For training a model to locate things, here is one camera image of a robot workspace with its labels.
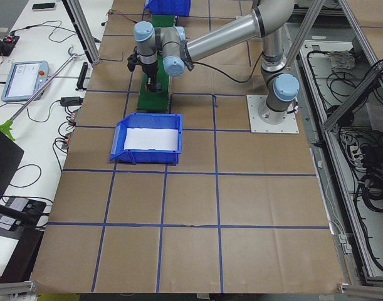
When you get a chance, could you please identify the green conveyor belt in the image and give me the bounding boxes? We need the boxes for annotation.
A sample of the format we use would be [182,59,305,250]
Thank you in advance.
[137,15,176,113]

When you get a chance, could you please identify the right blue plastic bin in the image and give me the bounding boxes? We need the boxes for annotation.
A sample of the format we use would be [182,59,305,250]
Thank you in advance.
[144,0,191,16]

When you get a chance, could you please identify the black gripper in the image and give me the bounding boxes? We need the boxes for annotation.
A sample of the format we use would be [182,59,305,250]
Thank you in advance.
[141,61,159,92]

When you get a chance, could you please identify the left white foam pad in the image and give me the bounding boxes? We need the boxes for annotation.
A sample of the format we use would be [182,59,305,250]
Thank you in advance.
[124,128,178,151]

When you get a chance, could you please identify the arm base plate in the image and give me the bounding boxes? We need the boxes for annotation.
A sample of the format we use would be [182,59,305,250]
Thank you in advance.
[246,95,299,134]

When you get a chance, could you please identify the teach pendant tablet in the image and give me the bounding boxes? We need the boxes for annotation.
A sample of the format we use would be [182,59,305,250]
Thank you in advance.
[1,60,50,102]

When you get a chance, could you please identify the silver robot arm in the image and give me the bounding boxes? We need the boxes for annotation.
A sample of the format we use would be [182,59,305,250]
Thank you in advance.
[127,0,300,125]

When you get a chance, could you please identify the red black conveyor wires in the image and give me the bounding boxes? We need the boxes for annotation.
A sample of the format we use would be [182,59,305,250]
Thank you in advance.
[107,9,139,24]

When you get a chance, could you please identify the black braided cable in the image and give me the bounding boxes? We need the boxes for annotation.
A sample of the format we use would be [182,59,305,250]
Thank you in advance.
[191,50,267,84]

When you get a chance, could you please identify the reacher grabber tool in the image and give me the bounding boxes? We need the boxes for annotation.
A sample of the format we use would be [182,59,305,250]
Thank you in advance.
[0,45,83,141]

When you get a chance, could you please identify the black smartphone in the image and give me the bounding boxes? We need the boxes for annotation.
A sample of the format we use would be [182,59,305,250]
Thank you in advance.
[31,3,56,11]

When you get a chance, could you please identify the left blue plastic bin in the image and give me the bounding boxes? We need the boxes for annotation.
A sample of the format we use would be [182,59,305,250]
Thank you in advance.
[110,112,183,165]

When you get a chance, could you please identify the black power adapter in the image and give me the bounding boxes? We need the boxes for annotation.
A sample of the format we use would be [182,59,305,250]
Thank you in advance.
[60,97,83,107]

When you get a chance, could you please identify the blue plastic bin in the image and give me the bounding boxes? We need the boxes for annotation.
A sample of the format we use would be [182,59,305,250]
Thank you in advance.
[144,0,191,16]
[110,112,183,165]

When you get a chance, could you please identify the aluminium frame post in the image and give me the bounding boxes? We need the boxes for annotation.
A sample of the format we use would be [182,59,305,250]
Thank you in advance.
[62,0,100,65]

